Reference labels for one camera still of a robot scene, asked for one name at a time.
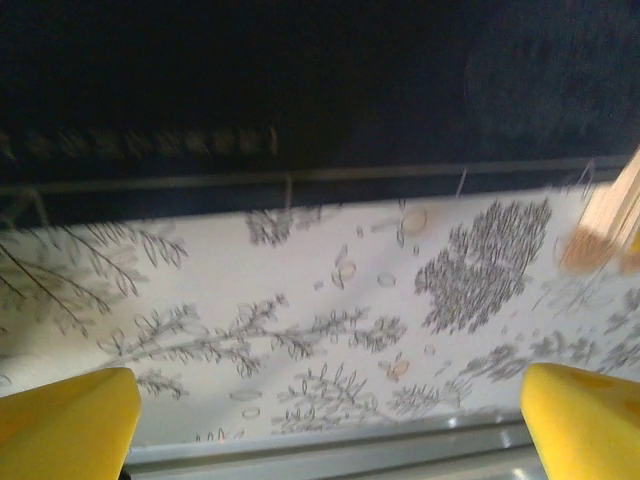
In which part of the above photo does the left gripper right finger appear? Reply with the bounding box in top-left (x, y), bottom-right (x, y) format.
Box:
top-left (519, 362), bottom-right (640, 480)

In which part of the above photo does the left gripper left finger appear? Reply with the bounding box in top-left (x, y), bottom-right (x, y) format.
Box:
top-left (0, 367), bottom-right (142, 480)

